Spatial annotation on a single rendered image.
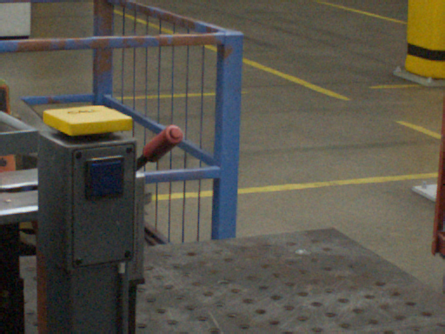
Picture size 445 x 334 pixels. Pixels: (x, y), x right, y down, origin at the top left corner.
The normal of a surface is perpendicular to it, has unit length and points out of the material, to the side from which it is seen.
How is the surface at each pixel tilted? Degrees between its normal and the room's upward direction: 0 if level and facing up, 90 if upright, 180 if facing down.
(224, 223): 90
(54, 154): 90
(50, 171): 90
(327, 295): 0
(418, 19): 90
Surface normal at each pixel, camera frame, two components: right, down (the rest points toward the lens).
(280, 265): 0.02, -0.97
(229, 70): 0.35, 0.22
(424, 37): -0.94, 0.06
